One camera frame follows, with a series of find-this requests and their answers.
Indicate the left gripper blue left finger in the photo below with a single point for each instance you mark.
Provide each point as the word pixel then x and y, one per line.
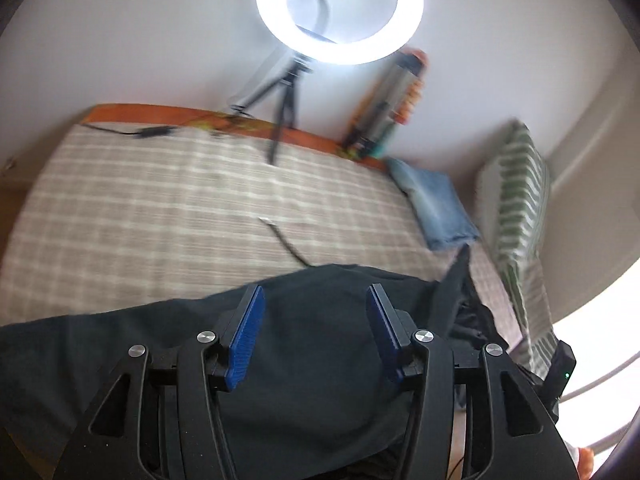
pixel 123 433

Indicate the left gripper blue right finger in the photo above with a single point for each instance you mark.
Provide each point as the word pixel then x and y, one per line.
pixel 509 433

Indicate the dark green pants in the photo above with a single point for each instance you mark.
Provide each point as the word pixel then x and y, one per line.
pixel 314 399

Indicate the green patterned white pillow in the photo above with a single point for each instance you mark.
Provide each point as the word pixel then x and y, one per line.
pixel 512 193

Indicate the folded blue jeans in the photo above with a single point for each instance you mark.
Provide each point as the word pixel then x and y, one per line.
pixel 442 218

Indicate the pink checked blanket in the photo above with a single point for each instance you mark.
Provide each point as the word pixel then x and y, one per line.
pixel 114 221

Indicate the orange bed sheet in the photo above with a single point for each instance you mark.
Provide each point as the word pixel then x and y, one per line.
pixel 150 114

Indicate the folded silver tripod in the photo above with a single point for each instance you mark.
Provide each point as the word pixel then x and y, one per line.
pixel 385 105

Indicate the black pants drawstring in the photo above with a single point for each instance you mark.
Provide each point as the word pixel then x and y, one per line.
pixel 289 247

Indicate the white ring light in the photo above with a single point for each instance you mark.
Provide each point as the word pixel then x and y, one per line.
pixel 343 32

